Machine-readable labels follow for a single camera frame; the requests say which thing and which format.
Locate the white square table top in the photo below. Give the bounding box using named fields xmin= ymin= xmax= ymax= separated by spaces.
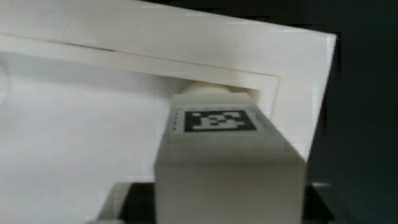
xmin=0 ymin=34 xmax=280 ymax=224

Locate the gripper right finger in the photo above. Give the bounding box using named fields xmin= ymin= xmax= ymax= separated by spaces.
xmin=305 ymin=183 xmax=345 ymax=224

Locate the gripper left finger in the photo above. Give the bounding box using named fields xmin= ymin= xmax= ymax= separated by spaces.
xmin=86 ymin=182 xmax=157 ymax=224

